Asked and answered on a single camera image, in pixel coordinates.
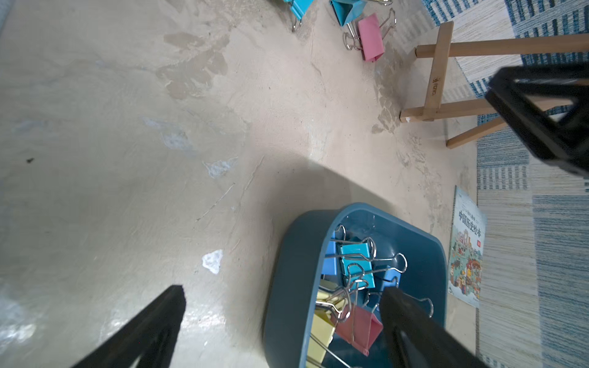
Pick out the yellow binder clip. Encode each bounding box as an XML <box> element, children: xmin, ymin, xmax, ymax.
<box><xmin>305</xmin><ymin>280</ymin><xmax>351</xmax><ymax>367</ymax></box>

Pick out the teal binder clip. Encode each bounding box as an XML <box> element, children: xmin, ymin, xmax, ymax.
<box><xmin>283</xmin><ymin>0</ymin><xmax>313</xmax><ymax>32</ymax></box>
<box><xmin>330</xmin><ymin>0</ymin><xmax>393</xmax><ymax>27</ymax></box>
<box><xmin>334</xmin><ymin>237</ymin><xmax>408</xmax><ymax>291</ymax></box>

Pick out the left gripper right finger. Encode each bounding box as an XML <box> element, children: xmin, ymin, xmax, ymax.
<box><xmin>380</xmin><ymin>288</ymin><xmax>486</xmax><ymax>367</ymax></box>

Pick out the wooden easel stand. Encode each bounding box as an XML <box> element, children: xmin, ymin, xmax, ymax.
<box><xmin>398</xmin><ymin>20</ymin><xmax>589</xmax><ymax>150</ymax></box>

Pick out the teal plastic storage box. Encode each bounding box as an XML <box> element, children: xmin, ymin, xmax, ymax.
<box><xmin>261</xmin><ymin>201</ymin><xmax>448</xmax><ymax>368</ymax></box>

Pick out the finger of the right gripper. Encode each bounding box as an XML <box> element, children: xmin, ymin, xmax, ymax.
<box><xmin>485</xmin><ymin>62</ymin><xmax>588</xmax><ymax>177</ymax></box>

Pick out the colourful history picture book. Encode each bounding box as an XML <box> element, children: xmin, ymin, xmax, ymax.
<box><xmin>447</xmin><ymin>186</ymin><xmax>487</xmax><ymax>308</ymax></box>

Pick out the blue binder clip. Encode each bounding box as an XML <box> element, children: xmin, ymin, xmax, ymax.
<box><xmin>321</xmin><ymin>225</ymin><xmax>347</xmax><ymax>277</ymax></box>
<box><xmin>380</xmin><ymin>269</ymin><xmax>402</xmax><ymax>291</ymax></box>

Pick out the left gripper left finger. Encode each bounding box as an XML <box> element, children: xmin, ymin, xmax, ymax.
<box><xmin>75</xmin><ymin>285</ymin><xmax>187</xmax><ymax>367</ymax></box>

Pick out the pink binder clip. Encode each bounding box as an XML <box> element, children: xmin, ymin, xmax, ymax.
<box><xmin>330</xmin><ymin>297</ymin><xmax>383</xmax><ymax>357</ymax></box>
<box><xmin>343</xmin><ymin>9</ymin><xmax>397</xmax><ymax>62</ymax></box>

